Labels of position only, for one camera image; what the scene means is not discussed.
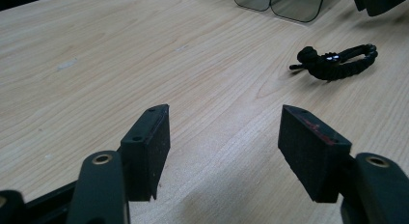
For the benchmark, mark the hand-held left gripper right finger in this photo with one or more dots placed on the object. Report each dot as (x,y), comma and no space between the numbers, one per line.
(308,153)

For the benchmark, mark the clear plastic container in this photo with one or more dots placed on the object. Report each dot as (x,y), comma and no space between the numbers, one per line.
(289,3)

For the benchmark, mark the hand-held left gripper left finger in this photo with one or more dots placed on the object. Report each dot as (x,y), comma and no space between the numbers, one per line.
(146,153)

